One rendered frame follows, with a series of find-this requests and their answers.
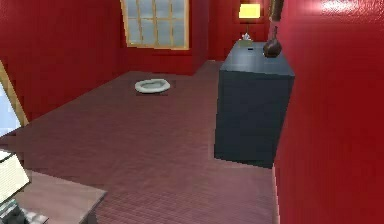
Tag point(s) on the dark blue cabinet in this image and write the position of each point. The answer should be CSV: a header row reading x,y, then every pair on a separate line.
x,y
253,110

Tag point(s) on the yellow shade table lamp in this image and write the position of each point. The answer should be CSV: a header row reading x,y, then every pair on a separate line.
x,y
249,11

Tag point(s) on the brown wooden table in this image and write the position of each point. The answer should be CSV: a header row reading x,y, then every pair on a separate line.
x,y
63,198

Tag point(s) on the wood framed grid window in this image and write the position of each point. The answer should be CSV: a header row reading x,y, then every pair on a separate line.
x,y
156,22

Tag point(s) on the dark brown round vase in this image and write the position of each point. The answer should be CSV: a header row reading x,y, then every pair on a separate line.
x,y
272,47

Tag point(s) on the wood framed bright window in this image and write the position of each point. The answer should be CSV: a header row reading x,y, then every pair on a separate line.
x,y
6,110

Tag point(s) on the white shade lamp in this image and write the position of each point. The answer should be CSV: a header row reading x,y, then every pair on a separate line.
x,y
10,180

